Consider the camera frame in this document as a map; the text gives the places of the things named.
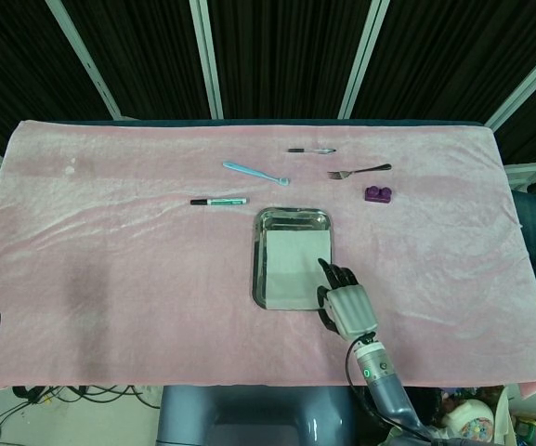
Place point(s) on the blue-grey robot torso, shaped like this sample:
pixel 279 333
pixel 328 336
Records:
pixel 253 415

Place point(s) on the black curtain backdrop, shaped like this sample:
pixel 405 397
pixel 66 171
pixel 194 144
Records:
pixel 286 51

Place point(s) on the light blue toothbrush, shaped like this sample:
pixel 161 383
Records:
pixel 253 172

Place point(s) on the white cloth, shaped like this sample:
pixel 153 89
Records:
pixel 295 265

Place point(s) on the metal fork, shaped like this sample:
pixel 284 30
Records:
pixel 358 172

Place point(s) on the green whiteboard marker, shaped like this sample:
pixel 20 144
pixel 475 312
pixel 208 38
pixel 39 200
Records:
pixel 223 201

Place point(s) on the white patterned plush toy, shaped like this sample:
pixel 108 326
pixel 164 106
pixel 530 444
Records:
pixel 469 415

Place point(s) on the right black grey robot hand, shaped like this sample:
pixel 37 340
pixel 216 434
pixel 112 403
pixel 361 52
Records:
pixel 349 306

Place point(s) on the clear ballpoint pen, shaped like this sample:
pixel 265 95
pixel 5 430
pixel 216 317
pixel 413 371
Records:
pixel 311 150

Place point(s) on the silver metal tray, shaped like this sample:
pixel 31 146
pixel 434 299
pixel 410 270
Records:
pixel 260 260

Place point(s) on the pink plush table cloth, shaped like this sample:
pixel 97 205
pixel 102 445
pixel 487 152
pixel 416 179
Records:
pixel 133 279

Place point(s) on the purple toy building block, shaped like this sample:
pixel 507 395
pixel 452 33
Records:
pixel 379 195

